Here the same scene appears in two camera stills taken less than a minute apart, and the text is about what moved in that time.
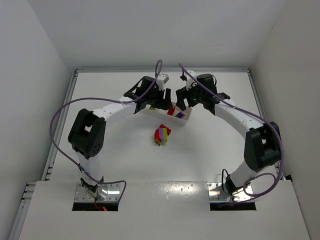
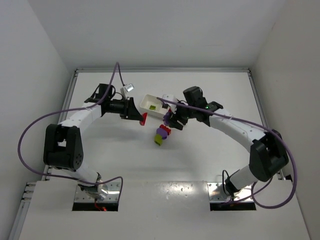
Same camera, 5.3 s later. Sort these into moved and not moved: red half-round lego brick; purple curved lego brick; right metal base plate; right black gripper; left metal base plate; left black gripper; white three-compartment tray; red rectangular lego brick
Moved: right black gripper; red half-round lego brick; white three-compartment tray; purple curved lego brick; left black gripper
Not moved: right metal base plate; left metal base plate; red rectangular lego brick
